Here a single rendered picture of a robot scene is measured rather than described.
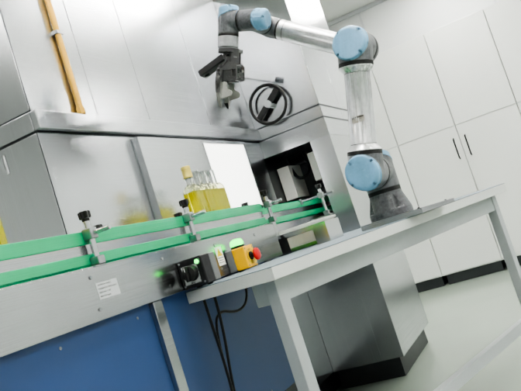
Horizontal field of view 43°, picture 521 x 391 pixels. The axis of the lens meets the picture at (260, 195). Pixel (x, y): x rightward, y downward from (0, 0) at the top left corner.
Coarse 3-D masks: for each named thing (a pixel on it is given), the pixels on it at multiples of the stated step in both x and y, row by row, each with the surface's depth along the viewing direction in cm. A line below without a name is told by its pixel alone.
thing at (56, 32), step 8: (48, 0) 218; (48, 8) 217; (56, 24) 217; (56, 32) 216; (64, 48) 217; (64, 56) 216; (64, 64) 216; (72, 72) 216; (72, 80) 215; (72, 88) 215; (80, 96) 216; (80, 104) 215; (80, 112) 214
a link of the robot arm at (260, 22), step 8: (256, 8) 232; (264, 8) 231; (240, 16) 232; (248, 16) 231; (256, 16) 230; (264, 16) 230; (240, 24) 233; (248, 24) 232; (256, 24) 231; (264, 24) 231; (256, 32) 238; (264, 32) 239
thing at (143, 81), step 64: (0, 0) 200; (64, 0) 229; (128, 0) 269; (192, 0) 327; (0, 64) 199; (128, 64) 253; (192, 64) 303; (0, 128) 200; (64, 128) 204; (128, 128) 235; (192, 128) 278; (0, 192) 202; (64, 192) 197; (128, 192) 226
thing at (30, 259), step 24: (216, 216) 215; (240, 216) 231; (48, 240) 144; (72, 240) 151; (96, 240) 158; (120, 240) 167; (144, 240) 176; (168, 240) 186; (0, 264) 130; (24, 264) 136; (48, 264) 142; (72, 264) 148
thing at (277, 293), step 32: (448, 224) 245; (352, 256) 196; (384, 256) 209; (512, 256) 277; (256, 288) 174; (288, 288) 172; (288, 320) 168; (288, 352) 169; (480, 352) 240; (448, 384) 214
